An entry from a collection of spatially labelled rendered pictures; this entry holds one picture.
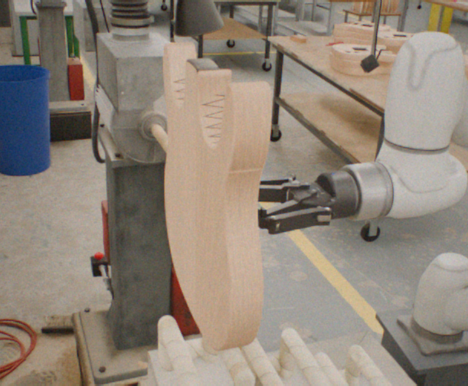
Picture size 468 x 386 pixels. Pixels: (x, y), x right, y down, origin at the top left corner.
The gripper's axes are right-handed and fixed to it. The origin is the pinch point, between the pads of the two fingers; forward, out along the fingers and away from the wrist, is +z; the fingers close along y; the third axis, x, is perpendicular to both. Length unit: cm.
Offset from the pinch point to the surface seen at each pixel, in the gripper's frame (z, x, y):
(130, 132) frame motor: -3, -22, 96
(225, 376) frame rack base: -2.5, -35.6, 3.3
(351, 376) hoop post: -32, -48, 8
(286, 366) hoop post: -16.7, -40.6, 7.4
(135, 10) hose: -3, 15, 82
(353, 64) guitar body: -181, -51, 268
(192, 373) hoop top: 6.2, -24.6, -5.8
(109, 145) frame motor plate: 0, -34, 117
